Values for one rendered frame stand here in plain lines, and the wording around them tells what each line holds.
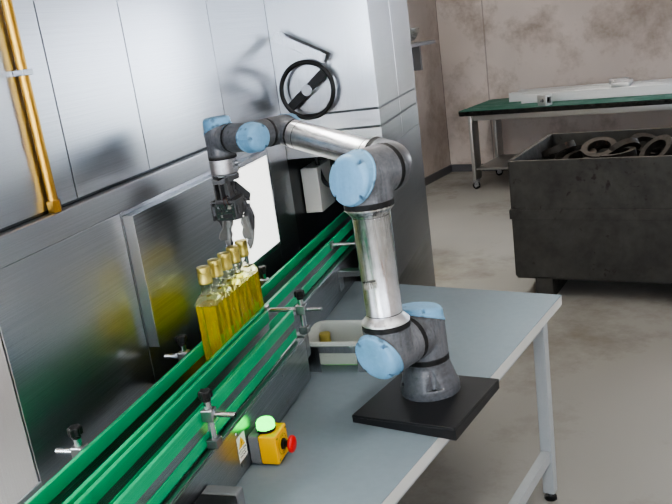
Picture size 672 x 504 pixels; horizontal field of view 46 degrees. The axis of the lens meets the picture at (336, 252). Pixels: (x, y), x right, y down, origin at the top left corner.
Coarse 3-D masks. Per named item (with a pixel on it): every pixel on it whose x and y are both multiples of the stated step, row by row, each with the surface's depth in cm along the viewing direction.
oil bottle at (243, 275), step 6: (240, 276) 210; (246, 276) 212; (246, 282) 212; (246, 288) 212; (246, 294) 211; (252, 294) 215; (246, 300) 211; (252, 300) 215; (246, 306) 212; (252, 306) 215; (252, 312) 215
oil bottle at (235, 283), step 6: (234, 276) 208; (228, 282) 205; (234, 282) 205; (240, 282) 208; (234, 288) 205; (240, 288) 208; (234, 294) 205; (240, 294) 207; (240, 300) 207; (240, 306) 207; (240, 312) 207; (246, 312) 211; (240, 318) 207; (246, 318) 210; (240, 324) 207
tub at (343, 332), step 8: (328, 320) 238; (336, 320) 237; (344, 320) 236; (352, 320) 235; (360, 320) 234; (312, 328) 233; (320, 328) 238; (328, 328) 238; (336, 328) 237; (344, 328) 236; (352, 328) 235; (360, 328) 235; (312, 336) 231; (336, 336) 237; (344, 336) 237; (352, 336) 236; (360, 336) 235; (312, 344) 222; (320, 344) 222; (328, 344) 221; (336, 344) 220; (344, 344) 220; (352, 344) 219
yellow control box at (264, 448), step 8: (280, 424) 181; (256, 432) 179; (272, 432) 178; (280, 432) 179; (248, 440) 178; (256, 440) 177; (264, 440) 177; (272, 440) 176; (280, 440) 178; (256, 448) 178; (264, 448) 177; (272, 448) 177; (280, 448) 178; (256, 456) 179; (264, 456) 178; (272, 456) 177; (280, 456) 178
